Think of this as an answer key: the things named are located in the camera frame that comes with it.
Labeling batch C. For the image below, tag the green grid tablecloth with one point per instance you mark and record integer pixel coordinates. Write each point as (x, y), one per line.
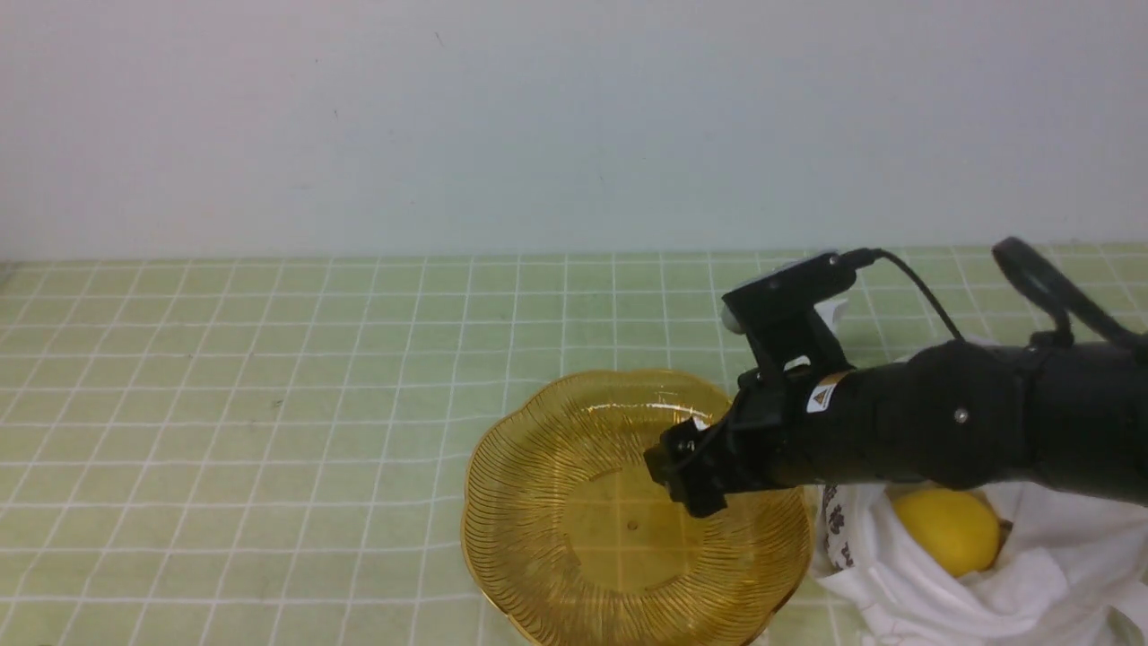
(271, 451)

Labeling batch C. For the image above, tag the yellow lemon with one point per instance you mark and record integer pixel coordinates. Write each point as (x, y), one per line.
(957, 529)

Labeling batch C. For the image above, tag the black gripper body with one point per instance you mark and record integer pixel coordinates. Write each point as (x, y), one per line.
(751, 448)

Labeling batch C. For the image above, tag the white cloth tote bag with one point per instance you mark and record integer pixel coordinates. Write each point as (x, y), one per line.
(1066, 561)

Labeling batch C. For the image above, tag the amber ribbed plastic plate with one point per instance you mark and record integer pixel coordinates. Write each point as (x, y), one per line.
(566, 534)

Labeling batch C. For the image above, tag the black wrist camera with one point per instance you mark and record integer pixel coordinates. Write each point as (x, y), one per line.
(777, 315)

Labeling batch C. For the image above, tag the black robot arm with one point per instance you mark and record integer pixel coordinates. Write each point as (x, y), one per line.
(958, 415)

